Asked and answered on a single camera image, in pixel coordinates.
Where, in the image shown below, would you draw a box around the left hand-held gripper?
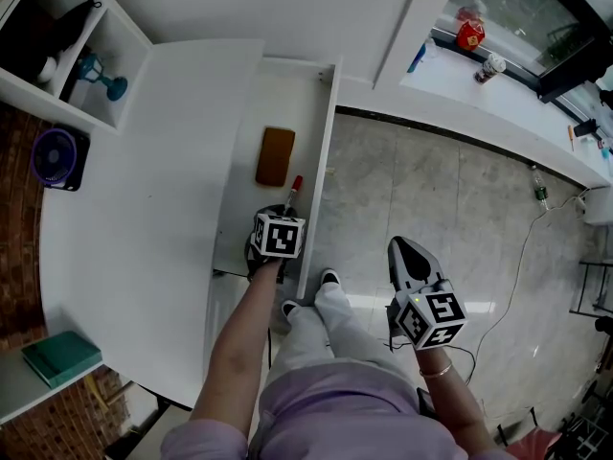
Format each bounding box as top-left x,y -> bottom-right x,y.
243,203 -> 307,283

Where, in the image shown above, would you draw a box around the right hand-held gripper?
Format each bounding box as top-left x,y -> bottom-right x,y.
386,236 -> 468,352

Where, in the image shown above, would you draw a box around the red-capped marker pen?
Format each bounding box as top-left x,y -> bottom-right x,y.
283,174 -> 305,218

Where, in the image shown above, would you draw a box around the white drawer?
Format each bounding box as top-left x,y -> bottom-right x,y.
210,55 -> 344,302

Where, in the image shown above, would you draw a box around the person's right forearm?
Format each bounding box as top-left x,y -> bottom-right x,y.
418,344 -> 493,444

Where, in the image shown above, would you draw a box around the person's left forearm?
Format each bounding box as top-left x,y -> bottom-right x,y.
190,258 -> 284,425

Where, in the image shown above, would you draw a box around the purple round fan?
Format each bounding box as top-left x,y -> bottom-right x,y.
30,123 -> 92,193

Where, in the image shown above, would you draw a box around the brown felt eraser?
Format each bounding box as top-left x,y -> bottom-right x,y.
254,126 -> 297,189

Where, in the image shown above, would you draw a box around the person's light trousers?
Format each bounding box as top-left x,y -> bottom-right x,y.
264,282 -> 399,383

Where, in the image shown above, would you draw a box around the person's lilac shirt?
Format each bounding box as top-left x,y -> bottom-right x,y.
159,356 -> 519,460

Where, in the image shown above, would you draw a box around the black metal rack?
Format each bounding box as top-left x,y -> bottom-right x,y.
569,258 -> 613,316

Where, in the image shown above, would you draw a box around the white box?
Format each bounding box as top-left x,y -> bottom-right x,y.
584,186 -> 613,227

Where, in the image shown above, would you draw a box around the white hutch shelf unit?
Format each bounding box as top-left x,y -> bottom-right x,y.
0,0 -> 155,426

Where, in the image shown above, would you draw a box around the red stool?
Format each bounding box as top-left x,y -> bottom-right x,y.
496,423 -> 562,460

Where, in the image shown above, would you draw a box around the white patterned cup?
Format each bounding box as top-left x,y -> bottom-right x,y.
473,52 -> 507,86

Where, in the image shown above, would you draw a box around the teal lantern ornament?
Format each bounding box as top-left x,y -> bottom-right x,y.
77,52 -> 129,103

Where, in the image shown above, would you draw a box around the red jar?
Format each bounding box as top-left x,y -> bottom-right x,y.
455,18 -> 487,53

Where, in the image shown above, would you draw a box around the teal book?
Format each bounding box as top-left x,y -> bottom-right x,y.
20,330 -> 103,391

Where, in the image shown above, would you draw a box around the black framed window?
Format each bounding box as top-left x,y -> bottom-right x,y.
430,0 -> 613,129

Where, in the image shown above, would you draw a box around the black pouch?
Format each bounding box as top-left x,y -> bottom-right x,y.
52,0 -> 103,55

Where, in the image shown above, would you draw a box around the gold bracelet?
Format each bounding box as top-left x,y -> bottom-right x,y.
419,360 -> 454,380

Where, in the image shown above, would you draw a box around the white cable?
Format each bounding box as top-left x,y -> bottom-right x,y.
465,186 -> 591,385

